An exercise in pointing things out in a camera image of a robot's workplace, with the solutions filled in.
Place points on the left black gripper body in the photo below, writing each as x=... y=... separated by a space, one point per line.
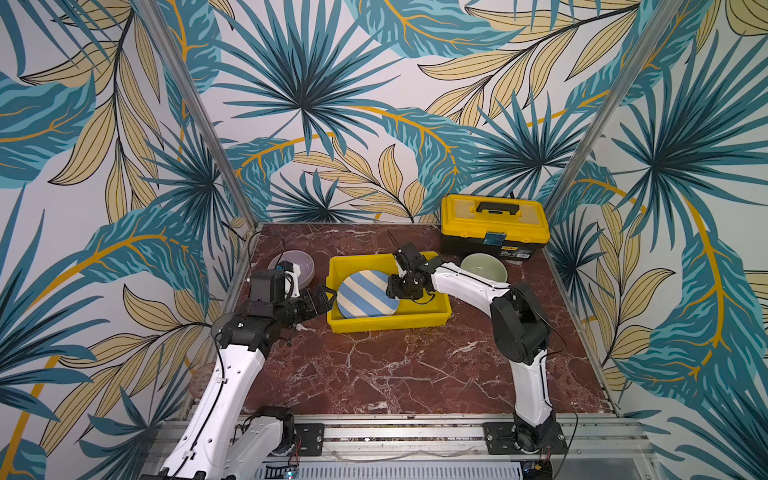
x=314 y=303

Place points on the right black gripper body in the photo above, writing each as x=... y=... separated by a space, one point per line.
x=405 y=285

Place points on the yellow plastic bin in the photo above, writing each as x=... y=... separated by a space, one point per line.
x=409 y=315

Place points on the lilac bowl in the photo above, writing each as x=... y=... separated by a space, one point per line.
x=303 y=260

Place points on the pale green bowl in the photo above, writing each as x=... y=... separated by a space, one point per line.
x=486 y=266

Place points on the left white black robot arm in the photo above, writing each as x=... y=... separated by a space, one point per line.
x=217 y=443

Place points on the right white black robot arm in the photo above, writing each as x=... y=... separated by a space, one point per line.
x=521 y=332

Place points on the yellow black toolbox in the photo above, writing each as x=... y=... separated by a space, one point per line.
x=507 y=229

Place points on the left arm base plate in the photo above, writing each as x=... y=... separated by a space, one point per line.
x=303 y=440

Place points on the aluminium front rail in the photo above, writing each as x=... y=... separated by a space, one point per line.
x=365 y=438

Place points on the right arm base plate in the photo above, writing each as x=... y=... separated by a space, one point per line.
x=510 y=438

